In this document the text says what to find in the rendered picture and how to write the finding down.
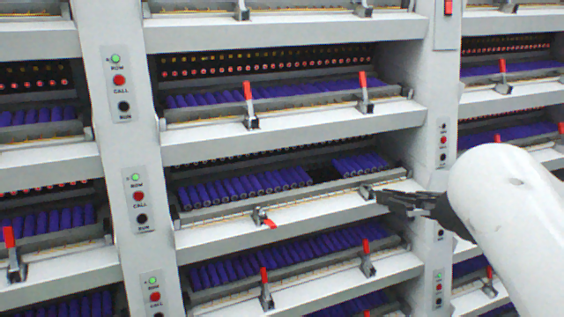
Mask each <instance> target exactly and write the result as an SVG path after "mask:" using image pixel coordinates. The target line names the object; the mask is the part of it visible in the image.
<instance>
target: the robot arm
mask: <svg viewBox="0 0 564 317"><path fill-rule="evenodd" d="M375 196H376V203H377V204H380V205H384V206H388V209H389V211H391V212H393V213H396V214H398V215H400V216H402V217H406V218H407V220H409V221H413V220H414V218H416V216H421V217H424V218H429V219H432V220H437V222H438V223H439V224H440V226H441V227H442V228H443V229H445V230H447V231H450V232H455V233H456V235H457V236H458V237H459V238H461V239H462V240H466V241H470V242H471V243H472V244H473V245H477V246H479V247H480V249H481V250H482V254H484V255H485V256H486V258H487V260H488V261H489V262H490V265H491V267H492V268H493V269H494V271H495V272H496V274H497V276H498V277H499V279H500V280H501V282H502V284H503V286H504V287H505V289H506V291H507V293H508V295H509V296H510V298H511V300H512V302H513V303H514V305H515V307H516V310H517V312H519V314H520V316H521V317H564V182H562V181H560V180H559V179H558V178H556V177H555V176H553V175H552V174H551V173H549V172H548V171H547V170H546V169H545V168H544V167H543V166H542V165H541V164H540V163H539V162H538V161H537V160H536V159H535V158H534V157H533V156H531V155H530V154H529V153H528V152H527V151H524V150H522V149H520V148H518V147H515V146H513V145H509V144H483V145H480V146H477V147H475V148H472V149H470V150H468V151H467V152H466V153H464V154H463V155H462V156H461V157H459V158H458V159H457V161H456V162H455V163H454V165H453V166H452V167H451V169H450V171H449V176H448V179H447V190H446V191H444V192H435V191H424V190H416V191H415V192H411V191H408V192H406V193H405V191H403V190H397V189H392V188H383V189H382V190H380V189H377V190H376V191H375Z"/></svg>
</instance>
